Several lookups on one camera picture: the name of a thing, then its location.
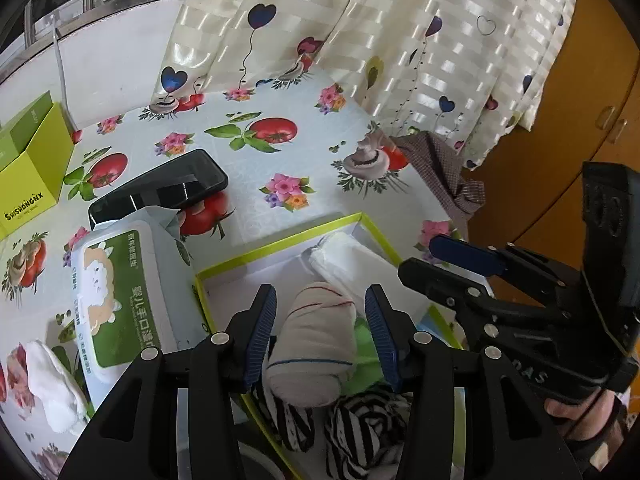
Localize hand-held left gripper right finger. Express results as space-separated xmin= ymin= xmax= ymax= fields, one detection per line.
xmin=364 ymin=284 xmax=586 ymax=480

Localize beige sock with red stripe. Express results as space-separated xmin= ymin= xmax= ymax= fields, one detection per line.
xmin=262 ymin=282 xmax=358 ymax=408

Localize black smartphone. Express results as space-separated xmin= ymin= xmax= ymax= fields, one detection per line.
xmin=87 ymin=149 xmax=230 ymax=226

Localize white terry sock roll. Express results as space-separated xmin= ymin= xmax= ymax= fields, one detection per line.
xmin=25 ymin=340 xmax=93 ymax=433

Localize lime green cardboard box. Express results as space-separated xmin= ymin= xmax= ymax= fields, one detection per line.
xmin=0 ymin=91 xmax=76 ymax=241

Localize light blue cloth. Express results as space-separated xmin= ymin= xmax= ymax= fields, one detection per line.
xmin=415 ymin=305 xmax=463 ymax=351

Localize wet wipes pack green label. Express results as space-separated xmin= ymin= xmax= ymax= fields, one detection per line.
xmin=70 ymin=205 xmax=208 ymax=408

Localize black white zebra sock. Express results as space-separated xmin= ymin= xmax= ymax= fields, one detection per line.
xmin=324 ymin=390 xmax=416 ymax=480
xmin=250 ymin=382 xmax=316 ymax=453

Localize white smooth sock roll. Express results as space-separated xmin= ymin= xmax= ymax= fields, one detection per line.
xmin=307 ymin=232 xmax=401 ymax=311

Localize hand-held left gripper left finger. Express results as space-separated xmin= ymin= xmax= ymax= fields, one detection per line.
xmin=57 ymin=282 xmax=278 ymax=480

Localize cream curtain with heart balloons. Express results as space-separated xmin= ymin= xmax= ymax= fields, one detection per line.
xmin=150 ymin=0 xmax=583 ymax=171

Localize metal window railing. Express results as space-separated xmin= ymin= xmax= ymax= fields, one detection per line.
xmin=0 ymin=0 xmax=201 ymax=71

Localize person's right hand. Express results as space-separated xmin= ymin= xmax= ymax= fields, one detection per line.
xmin=542 ymin=390 xmax=626 ymax=461

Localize white box with lime rim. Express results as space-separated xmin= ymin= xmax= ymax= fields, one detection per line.
xmin=194 ymin=212 xmax=496 ymax=480

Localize white cable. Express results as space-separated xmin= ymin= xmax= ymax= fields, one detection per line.
xmin=50 ymin=17 xmax=78 ymax=131

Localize brown checkered cloth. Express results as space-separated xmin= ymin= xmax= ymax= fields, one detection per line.
xmin=390 ymin=130 xmax=487 ymax=221

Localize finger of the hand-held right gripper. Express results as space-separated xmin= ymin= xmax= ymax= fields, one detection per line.
xmin=429 ymin=234 xmax=586 ymax=287
xmin=397 ymin=257 xmax=562 ymax=347

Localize wooden cabinet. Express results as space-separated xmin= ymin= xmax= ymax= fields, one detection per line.
xmin=460 ymin=0 xmax=640 ymax=266

